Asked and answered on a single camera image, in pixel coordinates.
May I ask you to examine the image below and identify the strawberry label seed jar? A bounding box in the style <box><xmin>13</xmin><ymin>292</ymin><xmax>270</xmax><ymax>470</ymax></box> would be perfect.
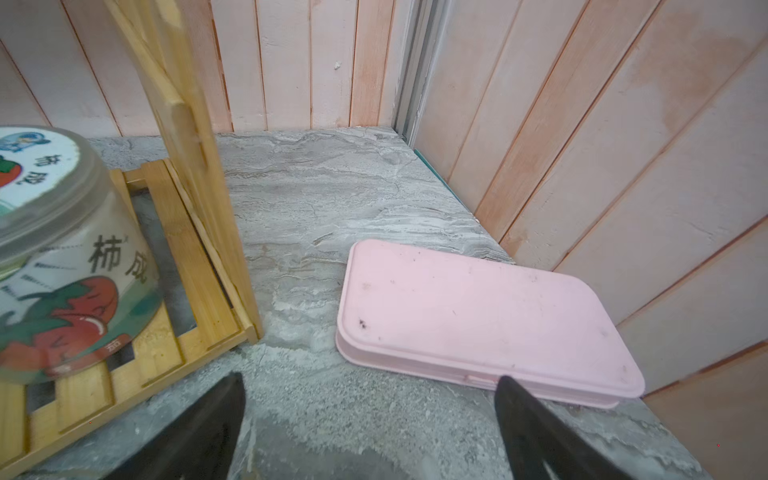
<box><xmin>1</xmin><ymin>125</ymin><xmax>163</xmax><ymax>385</ymax></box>

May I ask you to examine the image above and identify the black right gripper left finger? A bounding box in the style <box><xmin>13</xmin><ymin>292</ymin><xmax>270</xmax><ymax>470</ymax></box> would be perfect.
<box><xmin>107</xmin><ymin>372</ymin><xmax>246</xmax><ymax>479</ymax></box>

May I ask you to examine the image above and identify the pink flat case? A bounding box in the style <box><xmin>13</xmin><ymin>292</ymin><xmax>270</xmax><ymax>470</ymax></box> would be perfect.
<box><xmin>335</xmin><ymin>239</ymin><xmax>646</xmax><ymax>409</ymax></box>

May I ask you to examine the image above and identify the wooden two-tier shelf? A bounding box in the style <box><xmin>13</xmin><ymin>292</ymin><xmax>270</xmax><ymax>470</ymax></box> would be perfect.
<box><xmin>1</xmin><ymin>1</ymin><xmax>263</xmax><ymax>479</ymax></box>

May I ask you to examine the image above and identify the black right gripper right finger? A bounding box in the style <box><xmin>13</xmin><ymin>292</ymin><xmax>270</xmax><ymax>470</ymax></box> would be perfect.
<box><xmin>494</xmin><ymin>376</ymin><xmax>630</xmax><ymax>479</ymax></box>

